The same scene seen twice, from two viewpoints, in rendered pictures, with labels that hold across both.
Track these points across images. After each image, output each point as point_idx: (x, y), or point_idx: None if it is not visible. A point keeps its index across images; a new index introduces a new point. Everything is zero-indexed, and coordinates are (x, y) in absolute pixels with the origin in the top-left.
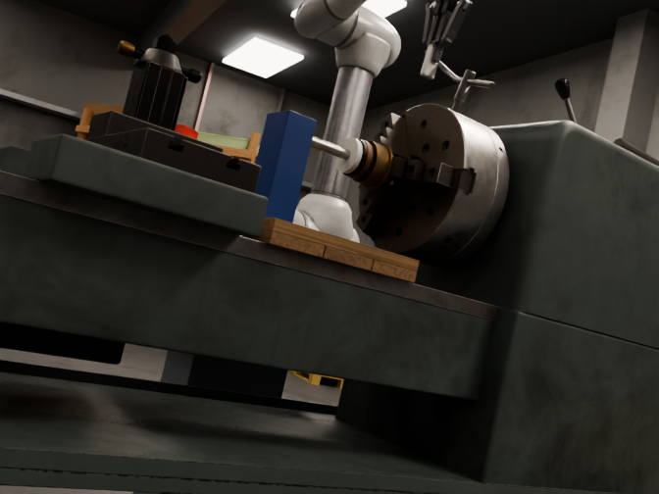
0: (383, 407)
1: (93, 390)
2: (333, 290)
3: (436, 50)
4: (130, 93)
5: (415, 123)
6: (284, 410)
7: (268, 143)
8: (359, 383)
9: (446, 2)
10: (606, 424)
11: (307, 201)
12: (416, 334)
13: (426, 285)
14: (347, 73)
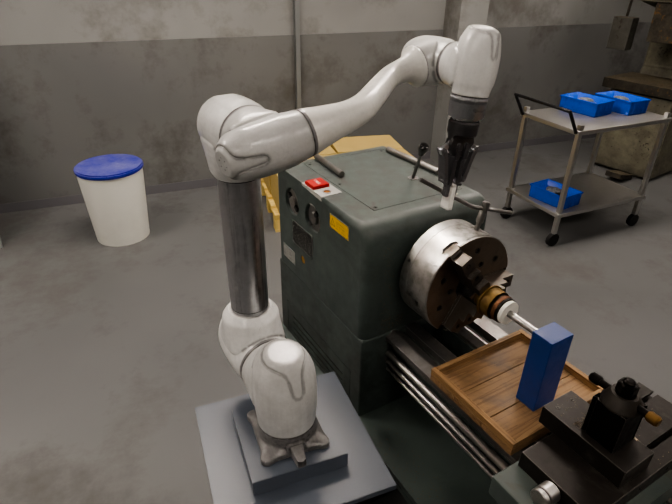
0: (399, 385)
1: None
2: None
3: (456, 188)
4: (625, 433)
5: (470, 252)
6: (375, 445)
7: (555, 359)
8: (376, 389)
9: (466, 151)
10: None
11: (267, 326)
12: None
13: (415, 316)
14: (256, 187)
